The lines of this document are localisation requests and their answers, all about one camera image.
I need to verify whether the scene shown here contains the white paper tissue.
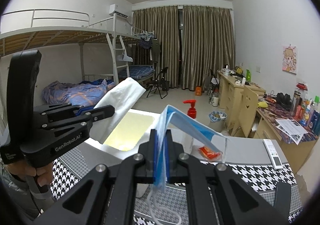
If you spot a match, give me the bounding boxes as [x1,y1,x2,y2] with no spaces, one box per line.
[90,77,146,144]

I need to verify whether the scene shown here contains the blue surgical face mask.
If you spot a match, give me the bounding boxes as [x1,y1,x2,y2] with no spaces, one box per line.
[146,104,230,225]

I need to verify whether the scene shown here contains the person's left hand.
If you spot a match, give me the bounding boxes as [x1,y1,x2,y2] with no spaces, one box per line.
[5,160,53,187]

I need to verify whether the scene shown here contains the blue plaid blanket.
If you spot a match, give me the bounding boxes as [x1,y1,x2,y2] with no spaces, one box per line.
[42,79,116,107]

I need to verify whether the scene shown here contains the white foam box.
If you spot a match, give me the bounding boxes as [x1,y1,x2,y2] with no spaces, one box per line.
[84,108,193,198]

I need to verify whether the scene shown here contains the red snack packet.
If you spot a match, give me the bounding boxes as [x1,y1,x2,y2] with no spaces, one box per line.
[198,146,222,162]

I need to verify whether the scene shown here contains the houndstooth table cloth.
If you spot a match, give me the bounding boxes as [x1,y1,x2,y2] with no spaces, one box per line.
[50,149,303,224]

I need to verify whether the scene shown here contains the white metal bunk bed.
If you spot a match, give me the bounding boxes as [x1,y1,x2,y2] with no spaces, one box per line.
[0,8,156,105]

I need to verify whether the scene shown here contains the white pump lotion bottle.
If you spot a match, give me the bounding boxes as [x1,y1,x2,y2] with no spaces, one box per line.
[183,100,197,154]

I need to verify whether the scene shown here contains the white remote control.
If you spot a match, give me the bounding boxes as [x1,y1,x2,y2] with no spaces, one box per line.
[263,139,283,170]

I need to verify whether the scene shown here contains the black folding chair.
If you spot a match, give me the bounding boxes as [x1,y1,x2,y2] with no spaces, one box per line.
[146,67,169,99]

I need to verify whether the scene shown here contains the grey waste bin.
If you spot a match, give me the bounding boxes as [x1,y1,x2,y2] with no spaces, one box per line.
[208,111,227,133]

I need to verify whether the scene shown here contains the wooden smiley chair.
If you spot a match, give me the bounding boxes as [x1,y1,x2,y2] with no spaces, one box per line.
[231,87,258,138]

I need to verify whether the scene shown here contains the printed paper sheet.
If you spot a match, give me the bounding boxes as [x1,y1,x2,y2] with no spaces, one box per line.
[276,119,308,145]

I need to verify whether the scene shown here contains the orange floor box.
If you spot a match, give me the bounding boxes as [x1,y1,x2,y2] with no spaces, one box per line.
[195,86,202,96]

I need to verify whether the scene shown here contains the white air conditioner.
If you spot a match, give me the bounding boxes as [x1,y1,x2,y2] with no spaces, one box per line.
[109,4,129,19]

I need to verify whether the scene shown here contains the wooden desk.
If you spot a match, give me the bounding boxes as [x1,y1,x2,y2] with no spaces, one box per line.
[217,71,318,173]

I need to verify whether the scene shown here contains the black headphones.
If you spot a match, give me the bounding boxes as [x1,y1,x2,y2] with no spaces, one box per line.
[276,93,292,111]

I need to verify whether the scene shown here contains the brown curtains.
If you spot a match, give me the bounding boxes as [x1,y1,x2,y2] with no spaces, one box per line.
[133,6,235,90]

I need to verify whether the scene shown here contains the anime girl wall picture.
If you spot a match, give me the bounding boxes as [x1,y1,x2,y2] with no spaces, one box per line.
[282,45,298,74]

